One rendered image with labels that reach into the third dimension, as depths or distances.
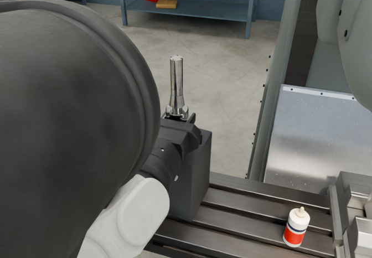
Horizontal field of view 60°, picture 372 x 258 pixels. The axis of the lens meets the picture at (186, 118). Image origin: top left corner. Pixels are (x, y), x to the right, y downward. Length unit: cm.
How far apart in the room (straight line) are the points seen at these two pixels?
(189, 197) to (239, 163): 161
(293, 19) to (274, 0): 395
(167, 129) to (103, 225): 25
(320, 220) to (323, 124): 30
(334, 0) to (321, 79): 40
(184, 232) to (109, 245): 36
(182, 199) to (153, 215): 27
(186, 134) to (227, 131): 197
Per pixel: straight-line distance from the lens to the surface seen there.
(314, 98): 101
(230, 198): 84
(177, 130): 61
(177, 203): 75
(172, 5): 453
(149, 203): 47
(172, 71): 60
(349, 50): 50
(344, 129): 103
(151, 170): 52
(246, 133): 257
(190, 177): 67
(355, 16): 50
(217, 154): 235
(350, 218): 79
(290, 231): 75
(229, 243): 76
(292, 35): 94
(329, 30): 65
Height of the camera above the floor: 158
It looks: 36 degrees down
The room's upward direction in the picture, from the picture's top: straight up
